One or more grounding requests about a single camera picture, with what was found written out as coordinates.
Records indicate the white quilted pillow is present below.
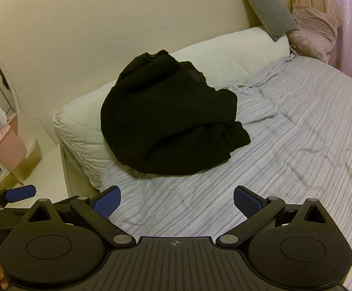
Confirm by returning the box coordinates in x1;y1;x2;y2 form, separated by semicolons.
52;26;291;190

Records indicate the oval wall mirror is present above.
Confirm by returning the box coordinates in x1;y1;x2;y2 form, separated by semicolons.
0;47;19;135

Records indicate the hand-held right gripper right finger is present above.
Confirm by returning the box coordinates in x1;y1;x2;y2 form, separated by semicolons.
216;186;326;247

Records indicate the pink pillow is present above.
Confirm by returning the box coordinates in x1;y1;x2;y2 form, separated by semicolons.
288;4;340;64

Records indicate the cream bed frame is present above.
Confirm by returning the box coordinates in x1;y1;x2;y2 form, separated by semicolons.
59;144;101;201

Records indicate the striped grey bed sheet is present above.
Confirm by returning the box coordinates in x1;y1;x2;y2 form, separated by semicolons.
99;54;352;282

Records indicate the grey cushion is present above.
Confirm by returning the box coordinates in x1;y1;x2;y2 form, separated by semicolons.
237;0;299;42

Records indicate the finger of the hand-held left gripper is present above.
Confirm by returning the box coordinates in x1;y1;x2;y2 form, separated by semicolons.
0;184;37;203

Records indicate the pink tissue box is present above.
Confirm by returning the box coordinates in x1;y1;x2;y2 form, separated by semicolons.
0;124;28;170

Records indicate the black clothes heap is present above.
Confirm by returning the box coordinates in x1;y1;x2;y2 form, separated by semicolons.
100;49;251;176

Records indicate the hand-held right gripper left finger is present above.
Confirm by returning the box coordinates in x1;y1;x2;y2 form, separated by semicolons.
24;186;137;247

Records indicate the white nightstand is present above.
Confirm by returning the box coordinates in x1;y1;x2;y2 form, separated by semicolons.
0;144;69;207

